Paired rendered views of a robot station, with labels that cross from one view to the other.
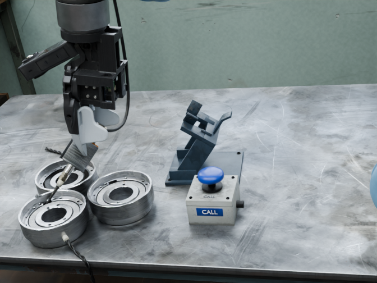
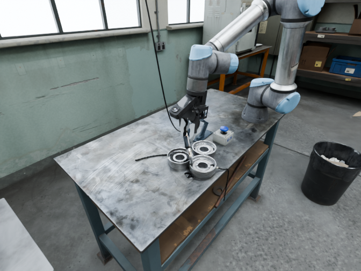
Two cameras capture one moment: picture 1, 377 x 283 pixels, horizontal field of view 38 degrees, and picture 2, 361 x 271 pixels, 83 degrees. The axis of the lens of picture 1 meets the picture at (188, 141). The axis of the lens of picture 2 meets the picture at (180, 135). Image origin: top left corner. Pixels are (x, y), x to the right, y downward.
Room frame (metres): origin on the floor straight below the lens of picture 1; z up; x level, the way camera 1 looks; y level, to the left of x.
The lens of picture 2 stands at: (0.52, 0.82, 1.36)
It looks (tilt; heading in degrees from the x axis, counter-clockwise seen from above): 32 degrees down; 296
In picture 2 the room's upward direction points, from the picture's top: straight up
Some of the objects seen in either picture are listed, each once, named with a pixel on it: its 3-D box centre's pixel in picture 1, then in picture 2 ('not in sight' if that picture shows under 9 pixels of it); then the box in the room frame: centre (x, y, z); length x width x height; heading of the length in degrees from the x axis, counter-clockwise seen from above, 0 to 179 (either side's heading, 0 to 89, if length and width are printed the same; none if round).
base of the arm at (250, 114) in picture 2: not in sight; (255, 109); (0.59, -0.35, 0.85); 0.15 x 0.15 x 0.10
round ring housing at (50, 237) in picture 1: (55, 219); (202, 166); (0.71, 0.22, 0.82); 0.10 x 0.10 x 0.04
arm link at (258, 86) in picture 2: not in sight; (261, 91); (0.59, -0.34, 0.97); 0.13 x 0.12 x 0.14; 142
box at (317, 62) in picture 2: not in sight; (315, 56); (0.04, -3.41, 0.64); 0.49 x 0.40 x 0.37; 169
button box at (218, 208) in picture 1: (217, 199); (223, 135); (0.69, -0.03, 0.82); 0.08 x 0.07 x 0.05; 74
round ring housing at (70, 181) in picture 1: (68, 182); (179, 158); (0.81, 0.22, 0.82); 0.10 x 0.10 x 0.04
